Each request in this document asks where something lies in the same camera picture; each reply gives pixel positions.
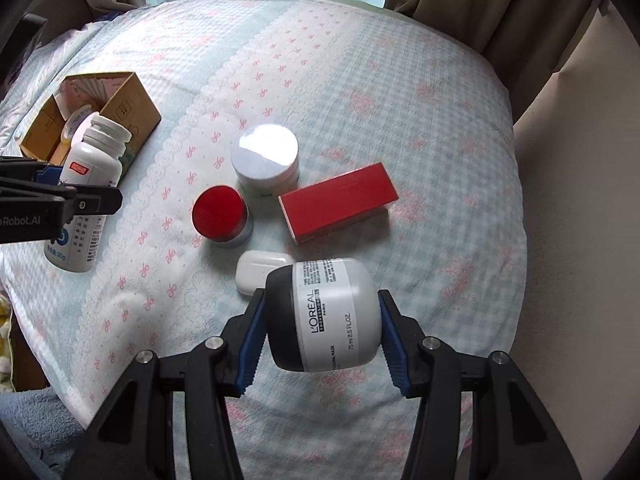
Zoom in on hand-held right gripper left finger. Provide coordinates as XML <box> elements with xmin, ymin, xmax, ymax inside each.
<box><xmin>65</xmin><ymin>287</ymin><xmax>269</xmax><ymax>480</ymax></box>

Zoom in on brown cardboard box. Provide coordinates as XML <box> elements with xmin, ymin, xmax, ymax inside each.
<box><xmin>19</xmin><ymin>71</ymin><xmax>163</xmax><ymax>181</ymax></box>

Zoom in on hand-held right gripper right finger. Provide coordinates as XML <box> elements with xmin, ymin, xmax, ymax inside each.
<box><xmin>378</xmin><ymin>290</ymin><xmax>583</xmax><ymax>480</ymax></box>

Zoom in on pink white paper packets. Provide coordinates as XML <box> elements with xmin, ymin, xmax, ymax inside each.
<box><xmin>64</xmin><ymin>76</ymin><xmax>118</xmax><ymax>112</ymax></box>

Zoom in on white jar with silver lid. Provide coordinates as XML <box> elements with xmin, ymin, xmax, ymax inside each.
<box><xmin>230</xmin><ymin>123</ymin><xmax>301</xmax><ymax>199</ymax></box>

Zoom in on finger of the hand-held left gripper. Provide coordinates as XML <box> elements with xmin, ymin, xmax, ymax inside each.
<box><xmin>0</xmin><ymin>184</ymin><xmax>124</xmax><ymax>217</ymax></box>
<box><xmin>0</xmin><ymin>156</ymin><xmax>63</xmax><ymax>187</ymax></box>

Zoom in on red rectangular box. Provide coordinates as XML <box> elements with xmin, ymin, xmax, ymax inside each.
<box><xmin>278</xmin><ymin>162</ymin><xmax>400</xmax><ymax>246</ymax></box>

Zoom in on grey jar with black lid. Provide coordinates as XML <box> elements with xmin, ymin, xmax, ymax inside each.
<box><xmin>264</xmin><ymin>258</ymin><xmax>384</xmax><ymax>374</ymax></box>

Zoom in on jar with red lid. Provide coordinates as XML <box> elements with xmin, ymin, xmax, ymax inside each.
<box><xmin>192</xmin><ymin>185</ymin><xmax>254</xmax><ymax>250</ymax></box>

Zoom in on white pill bottle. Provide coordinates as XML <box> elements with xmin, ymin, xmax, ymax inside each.
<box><xmin>44</xmin><ymin>112</ymin><xmax>133</xmax><ymax>274</ymax></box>

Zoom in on white earbud case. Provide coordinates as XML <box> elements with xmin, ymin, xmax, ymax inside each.
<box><xmin>235</xmin><ymin>250</ymin><xmax>296</xmax><ymax>295</ymax></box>

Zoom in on grey fluffy cloth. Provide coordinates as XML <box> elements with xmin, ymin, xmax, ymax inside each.
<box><xmin>0</xmin><ymin>385</ymin><xmax>92</xmax><ymax>480</ymax></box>

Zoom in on yellow patterned cloth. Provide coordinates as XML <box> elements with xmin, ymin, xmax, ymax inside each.
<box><xmin>0</xmin><ymin>292</ymin><xmax>16</xmax><ymax>397</ymax></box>

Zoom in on bow-printed light blue blanket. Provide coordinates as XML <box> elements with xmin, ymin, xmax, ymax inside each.
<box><xmin>0</xmin><ymin>0</ymin><xmax>529</xmax><ymax>480</ymax></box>

